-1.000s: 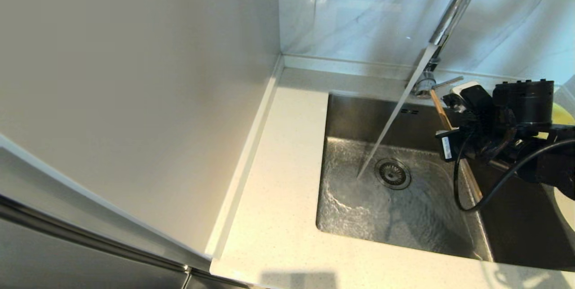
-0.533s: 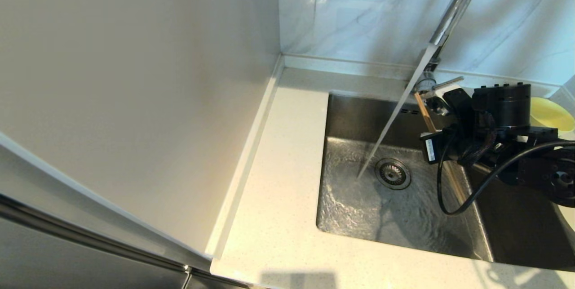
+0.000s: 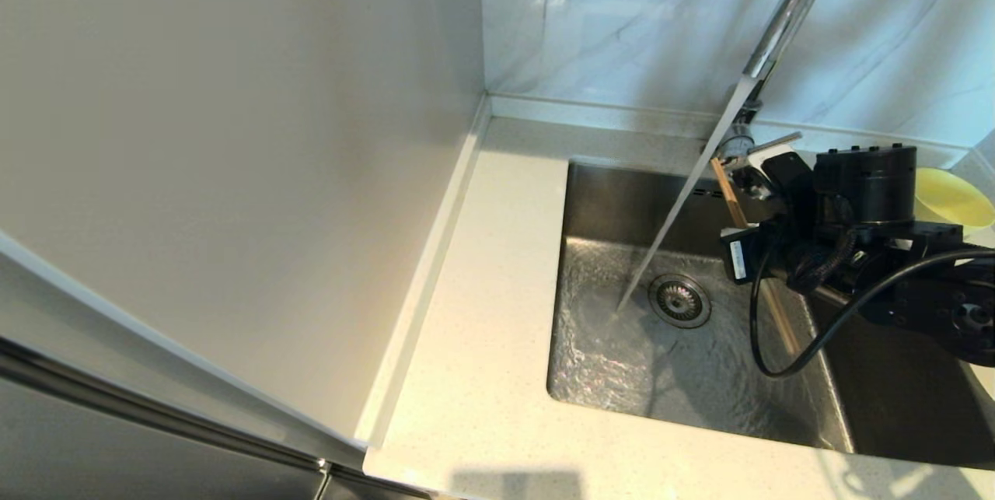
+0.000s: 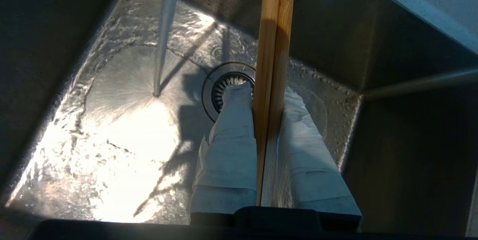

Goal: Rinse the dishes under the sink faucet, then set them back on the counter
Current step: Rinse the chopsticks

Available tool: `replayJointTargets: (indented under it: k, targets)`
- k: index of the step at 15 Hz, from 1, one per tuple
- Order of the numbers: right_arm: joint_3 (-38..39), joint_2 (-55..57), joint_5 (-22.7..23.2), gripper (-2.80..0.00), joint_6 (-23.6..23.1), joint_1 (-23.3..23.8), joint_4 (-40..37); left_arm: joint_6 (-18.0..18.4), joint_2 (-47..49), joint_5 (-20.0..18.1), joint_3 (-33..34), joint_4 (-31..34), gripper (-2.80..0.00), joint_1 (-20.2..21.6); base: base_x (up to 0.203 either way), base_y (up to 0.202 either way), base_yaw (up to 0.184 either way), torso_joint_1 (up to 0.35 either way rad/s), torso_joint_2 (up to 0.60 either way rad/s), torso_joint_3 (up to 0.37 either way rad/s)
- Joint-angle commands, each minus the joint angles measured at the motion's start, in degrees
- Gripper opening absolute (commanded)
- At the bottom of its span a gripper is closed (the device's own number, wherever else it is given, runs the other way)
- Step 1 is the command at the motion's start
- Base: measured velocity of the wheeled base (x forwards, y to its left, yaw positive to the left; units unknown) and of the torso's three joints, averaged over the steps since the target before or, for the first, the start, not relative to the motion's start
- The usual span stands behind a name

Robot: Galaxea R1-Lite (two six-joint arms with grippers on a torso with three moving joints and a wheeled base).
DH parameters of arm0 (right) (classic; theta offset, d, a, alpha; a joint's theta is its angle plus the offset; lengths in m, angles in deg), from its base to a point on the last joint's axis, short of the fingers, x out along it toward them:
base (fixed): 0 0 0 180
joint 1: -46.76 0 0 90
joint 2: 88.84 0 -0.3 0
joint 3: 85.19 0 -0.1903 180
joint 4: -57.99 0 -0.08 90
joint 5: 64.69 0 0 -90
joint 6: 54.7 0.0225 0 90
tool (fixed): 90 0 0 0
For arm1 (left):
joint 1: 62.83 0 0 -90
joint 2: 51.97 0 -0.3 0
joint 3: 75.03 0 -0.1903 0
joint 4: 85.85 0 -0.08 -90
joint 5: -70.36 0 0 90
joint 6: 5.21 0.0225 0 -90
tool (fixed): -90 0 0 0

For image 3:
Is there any chrome bar handle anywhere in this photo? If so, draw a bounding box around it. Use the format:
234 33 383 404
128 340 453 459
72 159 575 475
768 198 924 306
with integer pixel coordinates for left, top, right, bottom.
0 333 335 500

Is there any round metal drain strainer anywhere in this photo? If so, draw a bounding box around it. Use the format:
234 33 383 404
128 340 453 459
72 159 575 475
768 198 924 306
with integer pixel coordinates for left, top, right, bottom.
648 274 711 329

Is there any chrome gooseneck faucet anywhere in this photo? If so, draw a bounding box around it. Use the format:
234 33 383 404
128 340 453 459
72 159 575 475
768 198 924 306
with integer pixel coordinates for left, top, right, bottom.
711 0 840 173

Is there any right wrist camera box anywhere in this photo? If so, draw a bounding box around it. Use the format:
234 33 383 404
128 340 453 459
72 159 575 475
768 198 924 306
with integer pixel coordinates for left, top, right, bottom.
721 226 768 284

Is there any stainless steel sink basin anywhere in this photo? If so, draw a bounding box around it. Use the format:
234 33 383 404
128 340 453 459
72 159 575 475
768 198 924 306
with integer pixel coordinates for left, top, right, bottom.
546 160 995 470

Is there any yellow bowl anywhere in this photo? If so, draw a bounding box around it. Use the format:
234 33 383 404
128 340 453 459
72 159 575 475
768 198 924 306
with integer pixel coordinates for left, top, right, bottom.
913 168 995 233

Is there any stainless steel appliance front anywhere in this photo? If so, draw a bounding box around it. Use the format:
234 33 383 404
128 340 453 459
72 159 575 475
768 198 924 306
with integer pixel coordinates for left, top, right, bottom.
0 329 436 500

